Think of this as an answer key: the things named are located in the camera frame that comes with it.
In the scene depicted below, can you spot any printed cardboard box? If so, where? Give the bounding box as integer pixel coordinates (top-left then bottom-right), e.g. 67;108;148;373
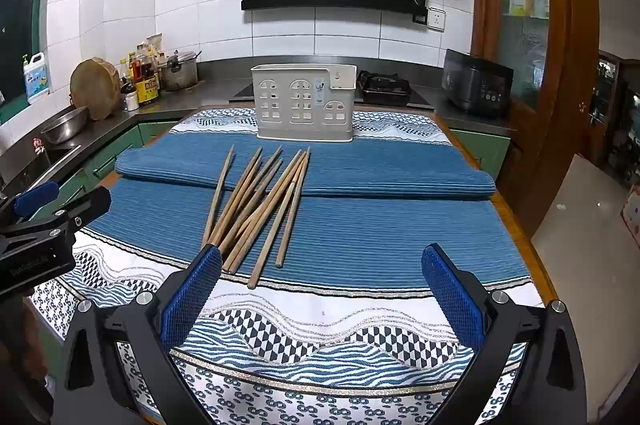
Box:
620;185;640;248

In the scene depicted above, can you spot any round wooden cutting board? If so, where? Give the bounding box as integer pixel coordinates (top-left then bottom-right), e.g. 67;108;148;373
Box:
70;58;122;120

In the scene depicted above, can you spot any patterned blue white tablecloth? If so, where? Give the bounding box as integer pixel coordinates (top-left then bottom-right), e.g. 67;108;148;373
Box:
27;107;546;425

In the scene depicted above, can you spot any black countertop appliance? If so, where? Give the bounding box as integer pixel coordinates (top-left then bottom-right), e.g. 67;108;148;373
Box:
441;49;515;116

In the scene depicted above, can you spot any steel pot with lid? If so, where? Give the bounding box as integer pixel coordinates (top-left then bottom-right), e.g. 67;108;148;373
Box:
159;50;201;92

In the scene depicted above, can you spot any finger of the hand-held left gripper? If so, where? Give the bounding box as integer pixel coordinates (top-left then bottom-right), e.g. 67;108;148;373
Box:
0;181;60;228
0;187;112;251

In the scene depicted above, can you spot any white detergent bottle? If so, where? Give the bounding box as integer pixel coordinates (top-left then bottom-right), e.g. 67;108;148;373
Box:
22;51;51;104

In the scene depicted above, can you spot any steel kitchen sink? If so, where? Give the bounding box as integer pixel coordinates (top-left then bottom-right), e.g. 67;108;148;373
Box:
0;140;83;200

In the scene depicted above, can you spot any dark wooden display shelf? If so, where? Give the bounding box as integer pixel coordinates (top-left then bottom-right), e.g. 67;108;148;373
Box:
582;50;640;190

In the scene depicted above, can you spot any white plastic utensil holder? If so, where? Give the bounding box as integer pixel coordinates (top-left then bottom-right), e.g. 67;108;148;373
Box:
250;64;358;142

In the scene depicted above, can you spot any steel kitchen countertop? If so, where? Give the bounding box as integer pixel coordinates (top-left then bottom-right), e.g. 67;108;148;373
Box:
0;55;516;200

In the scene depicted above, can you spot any wooden table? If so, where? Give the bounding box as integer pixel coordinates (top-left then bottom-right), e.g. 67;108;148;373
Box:
92;105;561;306

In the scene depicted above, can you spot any wooden glass door cabinet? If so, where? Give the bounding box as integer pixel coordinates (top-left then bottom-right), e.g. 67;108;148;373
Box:
470;0;601;236

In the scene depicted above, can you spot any group of condiment bottles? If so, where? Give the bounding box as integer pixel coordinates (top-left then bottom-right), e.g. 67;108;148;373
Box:
117;34;166;112

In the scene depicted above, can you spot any blue ribbed folded cloth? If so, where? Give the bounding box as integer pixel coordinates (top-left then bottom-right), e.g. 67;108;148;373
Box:
115;132;497;199

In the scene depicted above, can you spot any dark window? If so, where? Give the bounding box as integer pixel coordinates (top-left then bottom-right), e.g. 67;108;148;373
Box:
0;0;66;126

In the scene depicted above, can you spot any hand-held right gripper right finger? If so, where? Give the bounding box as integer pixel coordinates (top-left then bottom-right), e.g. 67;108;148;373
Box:
421;243;589;425

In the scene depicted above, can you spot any pile of wooden chopsticks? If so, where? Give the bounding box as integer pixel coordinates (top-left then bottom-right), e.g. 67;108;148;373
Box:
201;144;312;290

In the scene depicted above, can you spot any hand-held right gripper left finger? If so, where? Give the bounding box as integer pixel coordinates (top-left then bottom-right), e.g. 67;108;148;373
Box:
55;244;224;425

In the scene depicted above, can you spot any steel mixing bowl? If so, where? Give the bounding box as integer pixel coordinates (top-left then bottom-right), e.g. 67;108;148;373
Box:
40;106;90;144

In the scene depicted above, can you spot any black gas stove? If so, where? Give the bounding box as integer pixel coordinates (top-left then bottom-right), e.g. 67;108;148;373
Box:
229;70;436;110

